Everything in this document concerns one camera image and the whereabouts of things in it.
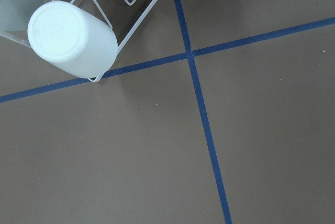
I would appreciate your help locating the white cup on rack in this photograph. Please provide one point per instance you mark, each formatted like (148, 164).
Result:
(72, 40)

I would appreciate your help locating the white wire cup rack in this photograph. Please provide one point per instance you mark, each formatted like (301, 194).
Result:
(26, 43)

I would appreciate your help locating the grey blue cup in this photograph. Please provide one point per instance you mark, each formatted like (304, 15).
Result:
(15, 14)

